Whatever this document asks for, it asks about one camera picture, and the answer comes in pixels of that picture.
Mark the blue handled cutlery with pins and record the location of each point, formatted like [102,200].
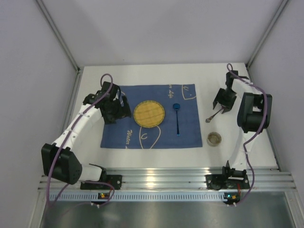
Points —
[176,107]

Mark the yellow woven round coaster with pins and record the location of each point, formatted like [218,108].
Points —
[149,114]

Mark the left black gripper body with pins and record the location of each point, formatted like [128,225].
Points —
[118,110]

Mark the white perforated cable duct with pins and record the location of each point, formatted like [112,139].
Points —
[120,196]

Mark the aluminium rail base frame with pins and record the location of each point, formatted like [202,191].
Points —
[266,179]

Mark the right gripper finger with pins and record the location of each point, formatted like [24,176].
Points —
[218,99]
[226,109]

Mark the small beige round cup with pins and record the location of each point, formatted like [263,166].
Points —
[214,139]

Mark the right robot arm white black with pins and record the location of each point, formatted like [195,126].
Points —
[252,118]

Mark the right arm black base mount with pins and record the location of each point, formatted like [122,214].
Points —
[229,179]

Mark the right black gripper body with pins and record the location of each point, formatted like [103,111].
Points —
[226,99]

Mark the blue placemat cloth gold pattern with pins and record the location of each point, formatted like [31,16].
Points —
[127,134]

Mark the iridescent purple fork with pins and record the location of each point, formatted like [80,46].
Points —
[208,120]

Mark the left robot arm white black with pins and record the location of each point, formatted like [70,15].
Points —
[60,159]

